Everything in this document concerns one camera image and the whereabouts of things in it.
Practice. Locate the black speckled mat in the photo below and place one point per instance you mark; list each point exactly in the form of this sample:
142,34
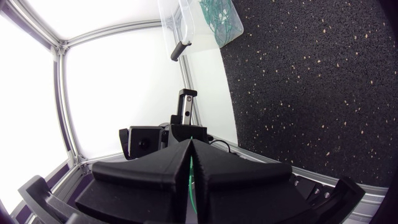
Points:
311,93

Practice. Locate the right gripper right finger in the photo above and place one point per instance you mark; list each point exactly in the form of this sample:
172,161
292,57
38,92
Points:
242,193

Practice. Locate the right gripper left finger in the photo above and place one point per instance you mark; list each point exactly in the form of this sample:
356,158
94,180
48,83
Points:
146,186

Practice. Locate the clear plastic bin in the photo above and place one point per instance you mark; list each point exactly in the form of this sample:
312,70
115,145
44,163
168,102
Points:
199,34

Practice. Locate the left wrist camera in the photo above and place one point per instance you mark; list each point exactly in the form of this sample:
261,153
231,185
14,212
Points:
144,141

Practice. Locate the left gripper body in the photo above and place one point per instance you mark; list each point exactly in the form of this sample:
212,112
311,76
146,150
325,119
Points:
189,132

